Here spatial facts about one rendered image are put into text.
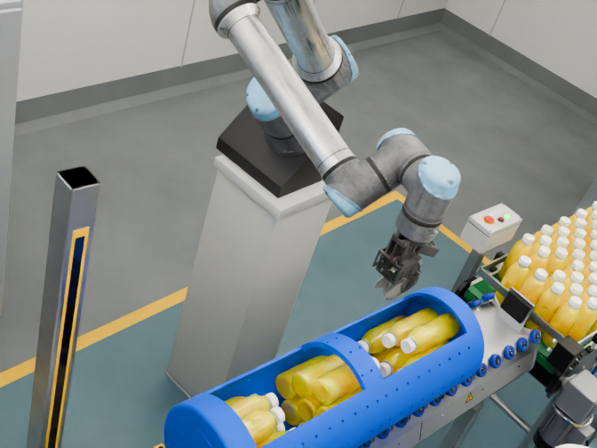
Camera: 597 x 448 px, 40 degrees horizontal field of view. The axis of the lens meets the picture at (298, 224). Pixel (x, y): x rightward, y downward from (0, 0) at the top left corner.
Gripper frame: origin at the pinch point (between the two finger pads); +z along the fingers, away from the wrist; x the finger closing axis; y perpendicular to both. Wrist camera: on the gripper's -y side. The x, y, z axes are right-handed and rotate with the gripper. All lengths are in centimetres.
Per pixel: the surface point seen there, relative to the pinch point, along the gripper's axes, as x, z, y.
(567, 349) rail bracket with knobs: 20, 42, -85
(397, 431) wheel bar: 11, 49, -16
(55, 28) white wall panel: -279, 86, -72
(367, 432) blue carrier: 13.8, 30.8, 8.0
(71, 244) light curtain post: -30, -15, 67
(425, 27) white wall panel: -308, 139, -439
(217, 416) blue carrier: -1.7, 18.6, 45.2
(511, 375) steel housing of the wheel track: 13, 56, -73
